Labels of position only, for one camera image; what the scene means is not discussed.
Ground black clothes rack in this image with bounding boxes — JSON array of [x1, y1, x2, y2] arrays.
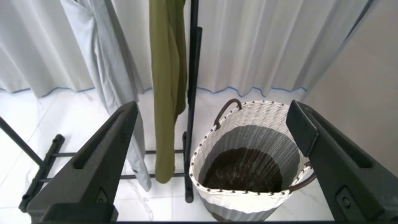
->
[[0, 0, 203, 213]]

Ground white curtain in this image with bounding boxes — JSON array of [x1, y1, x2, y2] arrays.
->
[[0, 0, 373, 99]]

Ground green garment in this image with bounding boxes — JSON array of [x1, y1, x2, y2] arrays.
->
[[149, 0, 188, 184]]

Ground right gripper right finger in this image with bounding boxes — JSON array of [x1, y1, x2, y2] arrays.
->
[[285, 100, 398, 222]]

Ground white laundry basket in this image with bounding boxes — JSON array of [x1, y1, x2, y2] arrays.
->
[[188, 98, 317, 222]]

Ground pale grey shorts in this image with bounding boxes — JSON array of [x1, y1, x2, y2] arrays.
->
[[60, 0, 152, 192]]

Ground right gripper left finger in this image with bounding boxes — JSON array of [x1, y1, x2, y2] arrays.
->
[[27, 101, 139, 222]]

